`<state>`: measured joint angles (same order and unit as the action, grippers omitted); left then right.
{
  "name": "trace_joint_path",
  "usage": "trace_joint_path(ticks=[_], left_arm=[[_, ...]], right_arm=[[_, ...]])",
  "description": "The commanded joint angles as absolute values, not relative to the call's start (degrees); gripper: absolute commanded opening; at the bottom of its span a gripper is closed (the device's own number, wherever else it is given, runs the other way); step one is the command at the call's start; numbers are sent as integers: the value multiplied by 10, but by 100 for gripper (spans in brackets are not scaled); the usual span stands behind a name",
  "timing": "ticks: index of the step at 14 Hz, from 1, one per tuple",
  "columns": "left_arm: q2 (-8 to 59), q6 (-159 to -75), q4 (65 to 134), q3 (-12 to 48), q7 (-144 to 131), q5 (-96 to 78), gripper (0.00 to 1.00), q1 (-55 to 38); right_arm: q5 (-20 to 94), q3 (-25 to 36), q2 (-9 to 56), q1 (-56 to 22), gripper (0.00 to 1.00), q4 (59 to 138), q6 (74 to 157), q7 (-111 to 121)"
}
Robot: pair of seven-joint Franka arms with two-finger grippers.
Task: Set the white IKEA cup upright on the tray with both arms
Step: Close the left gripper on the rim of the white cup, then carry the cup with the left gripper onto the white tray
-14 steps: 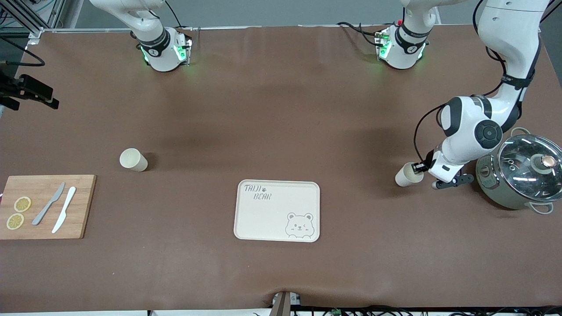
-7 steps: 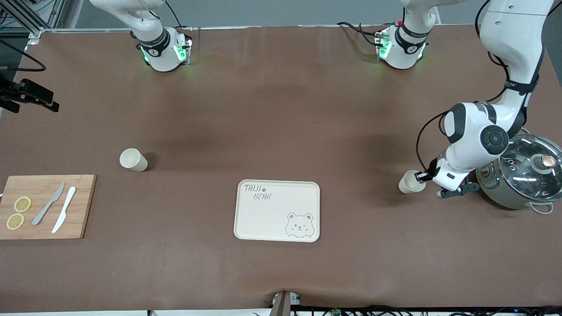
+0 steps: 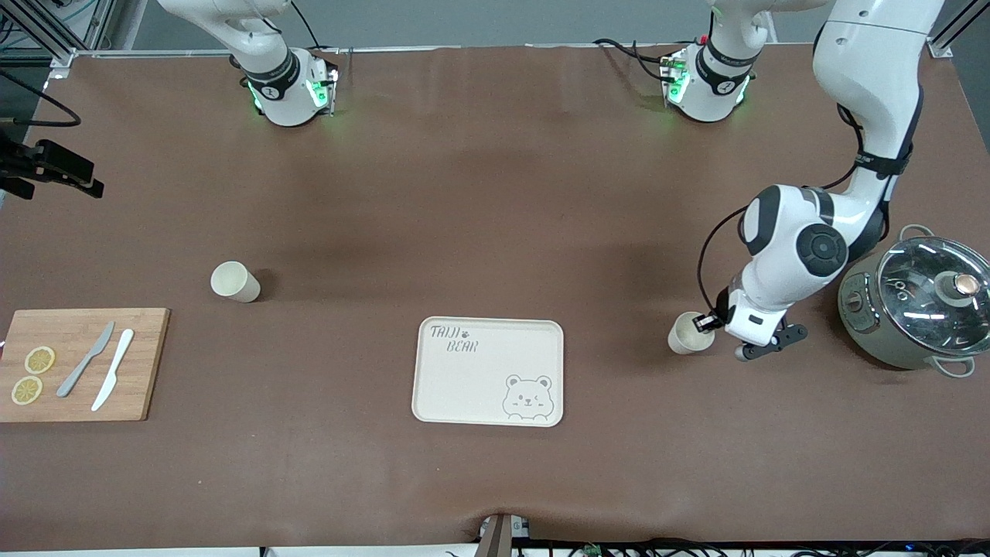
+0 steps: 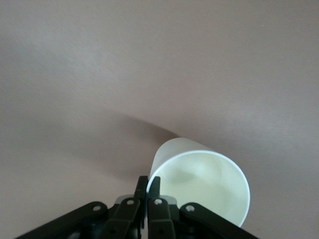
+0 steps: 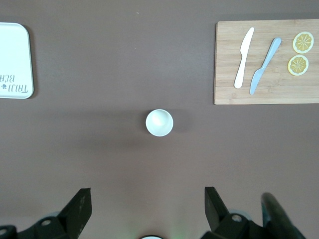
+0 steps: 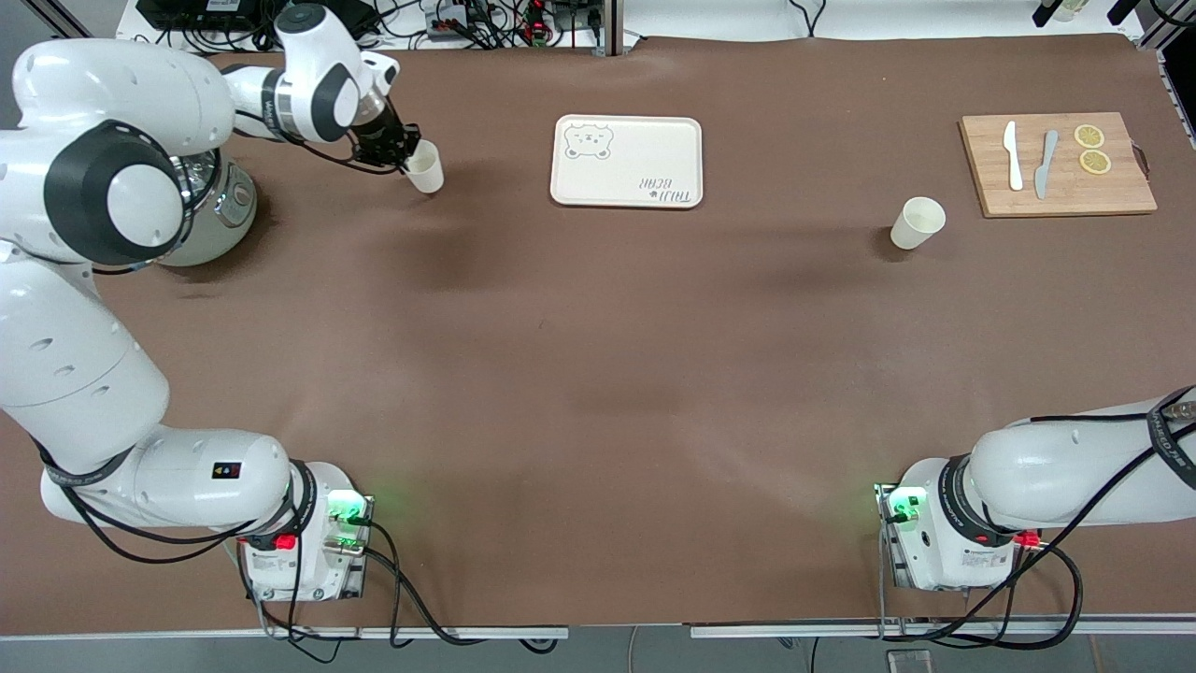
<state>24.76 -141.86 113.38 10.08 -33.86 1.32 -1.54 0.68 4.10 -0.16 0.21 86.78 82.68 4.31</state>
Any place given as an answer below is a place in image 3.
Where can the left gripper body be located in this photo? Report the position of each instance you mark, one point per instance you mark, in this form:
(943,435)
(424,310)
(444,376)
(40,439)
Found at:
(721,310)

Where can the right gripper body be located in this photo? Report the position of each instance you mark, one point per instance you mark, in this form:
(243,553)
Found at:
(25,161)

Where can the white IKEA cup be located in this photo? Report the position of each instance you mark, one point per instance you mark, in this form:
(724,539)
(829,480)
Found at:
(684,336)
(232,281)

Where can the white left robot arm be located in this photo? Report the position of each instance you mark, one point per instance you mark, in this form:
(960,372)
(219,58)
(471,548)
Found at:
(870,70)

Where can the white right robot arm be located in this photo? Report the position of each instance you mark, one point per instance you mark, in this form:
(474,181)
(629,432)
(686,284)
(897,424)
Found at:
(282,85)

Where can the cream bear print tray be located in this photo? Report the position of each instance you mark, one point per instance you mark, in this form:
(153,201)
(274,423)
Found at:
(489,371)

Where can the grey pot with glass lid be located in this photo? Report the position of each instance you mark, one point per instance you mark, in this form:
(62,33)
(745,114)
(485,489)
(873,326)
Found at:
(870,325)

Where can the grey plastic knife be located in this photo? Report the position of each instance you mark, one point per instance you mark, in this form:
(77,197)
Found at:
(87,360)

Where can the glass pot lid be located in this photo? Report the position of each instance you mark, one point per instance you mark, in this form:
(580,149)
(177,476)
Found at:
(928,298)

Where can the wooden cutting board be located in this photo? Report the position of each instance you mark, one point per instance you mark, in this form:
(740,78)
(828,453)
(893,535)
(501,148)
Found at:
(81,363)

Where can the lemon slice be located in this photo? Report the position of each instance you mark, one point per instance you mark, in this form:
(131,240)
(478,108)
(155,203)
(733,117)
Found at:
(26,390)
(39,360)

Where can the white plastic knife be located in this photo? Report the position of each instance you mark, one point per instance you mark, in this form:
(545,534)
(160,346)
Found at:
(114,369)

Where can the aluminium frame profile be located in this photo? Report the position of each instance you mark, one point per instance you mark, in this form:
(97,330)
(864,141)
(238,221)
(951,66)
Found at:
(951,31)
(54,35)

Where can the metal table edge bracket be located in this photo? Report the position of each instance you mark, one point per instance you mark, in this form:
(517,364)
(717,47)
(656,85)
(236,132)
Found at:
(499,534)

